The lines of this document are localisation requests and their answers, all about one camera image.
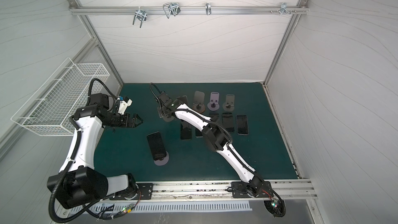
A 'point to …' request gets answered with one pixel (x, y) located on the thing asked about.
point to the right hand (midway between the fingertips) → (167, 105)
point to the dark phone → (185, 130)
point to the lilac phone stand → (213, 105)
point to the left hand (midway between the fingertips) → (136, 118)
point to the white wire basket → (47, 112)
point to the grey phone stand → (228, 106)
